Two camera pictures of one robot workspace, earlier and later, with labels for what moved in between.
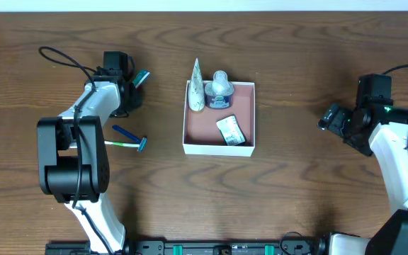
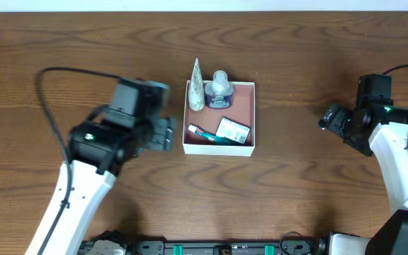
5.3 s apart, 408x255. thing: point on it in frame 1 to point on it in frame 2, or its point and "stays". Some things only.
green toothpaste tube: [140, 78] to [214, 138]
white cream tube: [196, 95] stays
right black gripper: [336, 120] stays
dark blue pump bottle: [219, 93] stays
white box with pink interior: [200, 132] stays
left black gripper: [133, 94] to [162, 132]
